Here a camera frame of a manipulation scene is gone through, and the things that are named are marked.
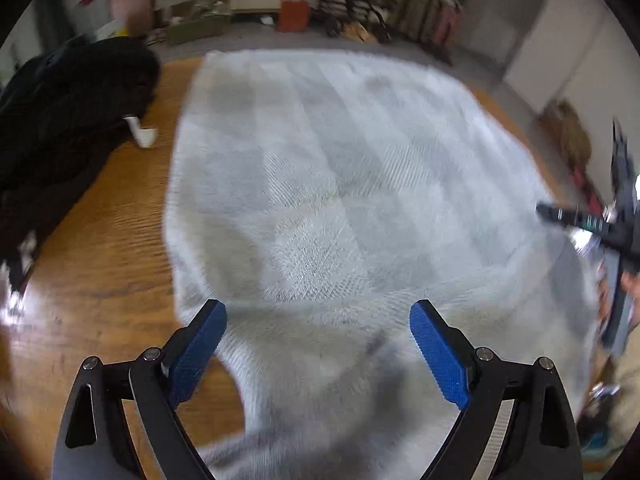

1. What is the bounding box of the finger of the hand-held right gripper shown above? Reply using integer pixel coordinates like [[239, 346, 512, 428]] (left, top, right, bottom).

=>
[[536, 202, 608, 238]]

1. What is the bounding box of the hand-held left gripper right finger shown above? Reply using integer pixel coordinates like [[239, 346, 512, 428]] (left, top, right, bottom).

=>
[[409, 299, 583, 480]]

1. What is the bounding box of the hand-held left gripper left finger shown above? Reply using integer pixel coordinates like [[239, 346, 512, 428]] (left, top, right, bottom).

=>
[[52, 299, 228, 480]]

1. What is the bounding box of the grey knit sweater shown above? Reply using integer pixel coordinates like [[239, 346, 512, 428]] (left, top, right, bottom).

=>
[[164, 49, 601, 480]]

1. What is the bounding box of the pile of black clothes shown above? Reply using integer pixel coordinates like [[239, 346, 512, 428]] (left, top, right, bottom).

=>
[[0, 35, 162, 293]]

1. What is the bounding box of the brown woven bundle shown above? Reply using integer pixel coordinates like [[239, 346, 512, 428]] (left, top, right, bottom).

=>
[[542, 100, 593, 171]]

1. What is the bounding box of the pink suitcase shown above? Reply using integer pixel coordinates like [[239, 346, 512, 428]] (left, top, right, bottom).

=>
[[435, 5, 463, 51]]

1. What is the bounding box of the olive suitcase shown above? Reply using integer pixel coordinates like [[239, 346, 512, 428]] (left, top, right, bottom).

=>
[[395, 0, 441, 36]]

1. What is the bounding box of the crumpled brown paper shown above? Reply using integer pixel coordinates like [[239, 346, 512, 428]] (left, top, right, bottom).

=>
[[345, 22, 376, 43]]

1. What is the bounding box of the olive crate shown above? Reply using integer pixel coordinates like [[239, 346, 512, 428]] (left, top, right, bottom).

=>
[[167, 12, 232, 46]]

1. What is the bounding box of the orange paper bag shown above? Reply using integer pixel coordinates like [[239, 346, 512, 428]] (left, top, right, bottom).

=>
[[277, 0, 311, 33]]

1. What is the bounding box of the pink box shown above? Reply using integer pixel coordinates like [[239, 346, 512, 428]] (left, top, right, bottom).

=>
[[107, 0, 153, 33]]

